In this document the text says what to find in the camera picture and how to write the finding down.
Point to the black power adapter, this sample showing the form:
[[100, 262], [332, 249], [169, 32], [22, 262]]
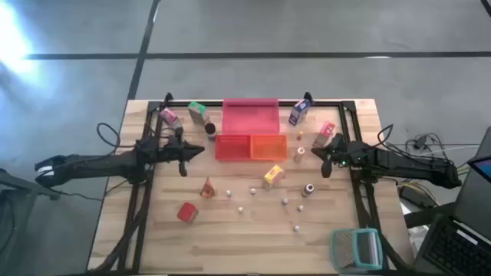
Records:
[[412, 196]]

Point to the red slotted plastic basket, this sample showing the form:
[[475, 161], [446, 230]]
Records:
[[232, 147]]

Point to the orange taco seasoning bag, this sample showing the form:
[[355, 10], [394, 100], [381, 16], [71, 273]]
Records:
[[207, 190]]

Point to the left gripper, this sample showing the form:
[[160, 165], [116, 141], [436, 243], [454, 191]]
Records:
[[176, 149]]

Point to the black metal stand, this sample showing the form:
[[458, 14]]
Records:
[[23, 186]]

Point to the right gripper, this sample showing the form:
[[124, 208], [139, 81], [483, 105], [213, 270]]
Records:
[[343, 153]]

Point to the red Froot Loops box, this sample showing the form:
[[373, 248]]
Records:
[[325, 132]]

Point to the green cereal box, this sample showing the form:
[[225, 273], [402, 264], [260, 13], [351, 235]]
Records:
[[197, 111]]

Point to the black-lidded spice jar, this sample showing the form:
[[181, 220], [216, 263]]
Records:
[[210, 129]]

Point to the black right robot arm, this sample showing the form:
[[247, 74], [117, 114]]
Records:
[[403, 163]]

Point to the red-lidded patterned can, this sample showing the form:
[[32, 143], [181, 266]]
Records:
[[186, 211]]

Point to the yellow Corn Pops box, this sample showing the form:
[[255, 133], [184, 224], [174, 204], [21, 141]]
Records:
[[273, 175]]

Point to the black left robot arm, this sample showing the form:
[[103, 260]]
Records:
[[96, 165]]

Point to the black aluminium table frame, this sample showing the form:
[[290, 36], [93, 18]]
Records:
[[326, 104]]

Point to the black floor beam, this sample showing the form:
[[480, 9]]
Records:
[[429, 216]]

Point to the large black dropper bottle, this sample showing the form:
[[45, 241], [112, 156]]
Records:
[[308, 189]]

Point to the laptop with black keyboard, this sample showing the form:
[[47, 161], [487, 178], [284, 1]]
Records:
[[456, 249]]

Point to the small orange dropper bottle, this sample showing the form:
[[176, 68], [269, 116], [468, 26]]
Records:
[[299, 136]]

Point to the open grey laptop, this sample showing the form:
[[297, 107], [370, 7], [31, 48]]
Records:
[[472, 199]]

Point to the orange slotted plastic basket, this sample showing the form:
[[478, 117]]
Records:
[[268, 147]]

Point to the teal-framed metal grater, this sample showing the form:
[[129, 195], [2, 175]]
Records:
[[345, 249]]

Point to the blue Frosted Flakes box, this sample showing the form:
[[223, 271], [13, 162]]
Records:
[[299, 112]]

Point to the pink plastic tray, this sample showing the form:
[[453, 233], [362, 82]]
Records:
[[249, 119]]

